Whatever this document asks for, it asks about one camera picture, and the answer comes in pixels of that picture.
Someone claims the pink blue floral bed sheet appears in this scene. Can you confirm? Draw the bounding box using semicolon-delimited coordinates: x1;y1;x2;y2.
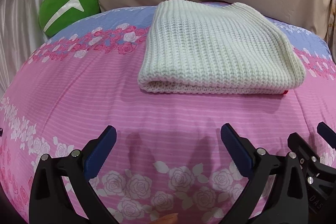
0;1;336;224

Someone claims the white satin curtain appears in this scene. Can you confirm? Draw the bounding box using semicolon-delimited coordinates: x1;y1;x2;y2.
0;0;63;93

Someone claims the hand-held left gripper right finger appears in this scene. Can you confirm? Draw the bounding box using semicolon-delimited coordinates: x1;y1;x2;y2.
220;123;310;224

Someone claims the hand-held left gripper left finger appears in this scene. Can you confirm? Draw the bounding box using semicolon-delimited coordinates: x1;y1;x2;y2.
29;126;117;224

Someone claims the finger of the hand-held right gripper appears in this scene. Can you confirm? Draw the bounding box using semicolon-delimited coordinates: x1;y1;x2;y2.
287;132;321;162
317;122;336;149

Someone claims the white red navy knit sweater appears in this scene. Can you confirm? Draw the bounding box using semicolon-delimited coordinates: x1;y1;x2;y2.
138;1;307;95

